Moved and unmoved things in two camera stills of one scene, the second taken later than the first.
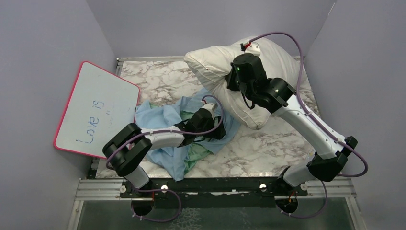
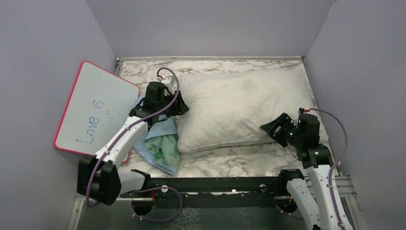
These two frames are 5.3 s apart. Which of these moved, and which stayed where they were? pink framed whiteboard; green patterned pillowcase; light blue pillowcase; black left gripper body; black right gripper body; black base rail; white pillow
Moved: light blue pillowcase; black right gripper body; black left gripper body; green patterned pillowcase; white pillow
Stayed: pink framed whiteboard; black base rail
